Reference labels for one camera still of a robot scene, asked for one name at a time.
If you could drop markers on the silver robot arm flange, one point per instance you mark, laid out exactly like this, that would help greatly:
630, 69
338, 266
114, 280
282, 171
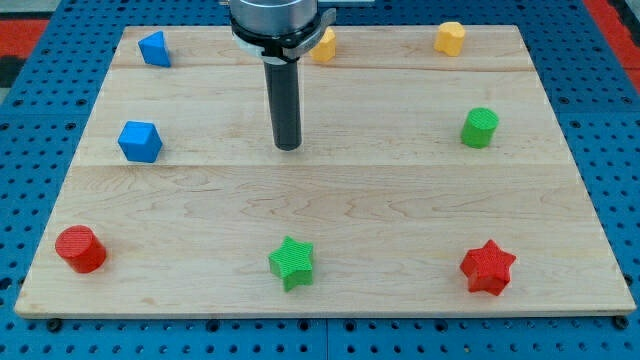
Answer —
282, 31

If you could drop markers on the green star block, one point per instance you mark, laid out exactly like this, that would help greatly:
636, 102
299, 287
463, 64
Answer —
292, 263

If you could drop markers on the red star block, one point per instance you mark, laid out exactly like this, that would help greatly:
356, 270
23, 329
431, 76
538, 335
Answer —
487, 269

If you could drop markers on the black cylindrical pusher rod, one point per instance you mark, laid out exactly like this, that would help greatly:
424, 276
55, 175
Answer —
284, 104

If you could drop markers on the wooden board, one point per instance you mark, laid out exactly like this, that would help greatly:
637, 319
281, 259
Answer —
382, 186

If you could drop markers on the yellow pentagon block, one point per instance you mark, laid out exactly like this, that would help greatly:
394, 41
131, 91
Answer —
325, 50

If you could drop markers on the green cylinder block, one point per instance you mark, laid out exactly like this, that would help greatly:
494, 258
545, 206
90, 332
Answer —
479, 127

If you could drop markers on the blue cube block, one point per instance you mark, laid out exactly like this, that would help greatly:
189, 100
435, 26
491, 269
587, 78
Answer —
140, 141

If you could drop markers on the yellow heart block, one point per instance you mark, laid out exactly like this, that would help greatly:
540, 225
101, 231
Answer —
450, 38

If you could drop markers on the blue triangular prism block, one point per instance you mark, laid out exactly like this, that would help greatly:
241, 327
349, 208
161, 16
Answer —
154, 49

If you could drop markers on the red cylinder block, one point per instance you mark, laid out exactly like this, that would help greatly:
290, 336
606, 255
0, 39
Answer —
80, 248

